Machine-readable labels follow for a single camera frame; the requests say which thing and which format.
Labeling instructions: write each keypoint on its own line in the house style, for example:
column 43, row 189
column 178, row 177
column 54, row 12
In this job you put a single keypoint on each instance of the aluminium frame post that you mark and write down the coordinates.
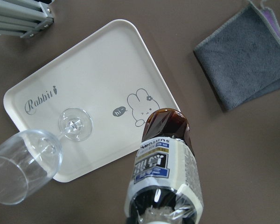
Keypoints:
column 24, row 18

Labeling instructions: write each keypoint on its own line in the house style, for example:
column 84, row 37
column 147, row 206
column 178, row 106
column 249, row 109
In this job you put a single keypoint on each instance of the clear wine glass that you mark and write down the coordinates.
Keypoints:
column 31, row 158

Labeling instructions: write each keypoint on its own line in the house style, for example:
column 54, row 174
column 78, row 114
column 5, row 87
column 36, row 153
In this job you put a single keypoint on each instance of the grey folded cloth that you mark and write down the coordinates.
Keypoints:
column 242, row 57

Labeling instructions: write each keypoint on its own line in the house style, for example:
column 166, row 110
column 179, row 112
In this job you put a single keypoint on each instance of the cream rabbit tray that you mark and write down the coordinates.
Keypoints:
column 112, row 76

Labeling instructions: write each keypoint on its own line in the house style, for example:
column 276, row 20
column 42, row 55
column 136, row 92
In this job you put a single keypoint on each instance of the tea bottle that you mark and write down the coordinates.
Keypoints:
column 164, row 187

